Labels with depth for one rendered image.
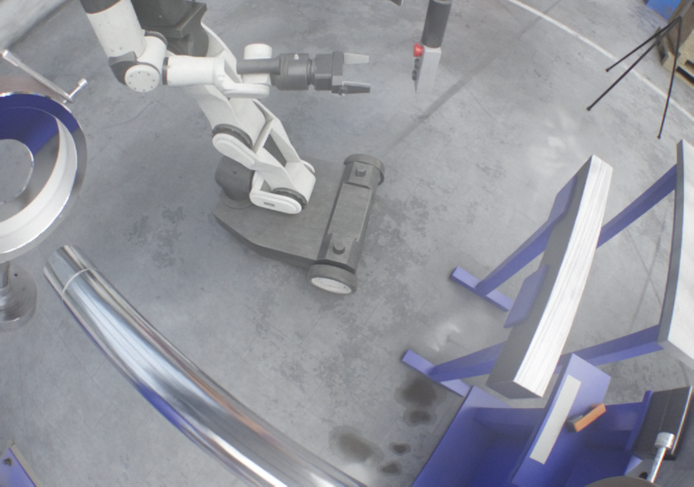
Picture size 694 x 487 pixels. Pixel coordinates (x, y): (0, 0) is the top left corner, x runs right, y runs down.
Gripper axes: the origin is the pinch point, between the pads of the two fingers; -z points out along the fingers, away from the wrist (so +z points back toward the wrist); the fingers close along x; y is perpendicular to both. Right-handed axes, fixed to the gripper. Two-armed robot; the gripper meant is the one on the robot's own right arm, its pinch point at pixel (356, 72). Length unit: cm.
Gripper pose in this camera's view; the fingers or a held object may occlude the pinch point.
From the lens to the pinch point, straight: 87.4
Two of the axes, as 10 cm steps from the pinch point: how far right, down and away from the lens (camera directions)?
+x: -0.1, 9.0, -4.3
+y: 0.3, -4.3, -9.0
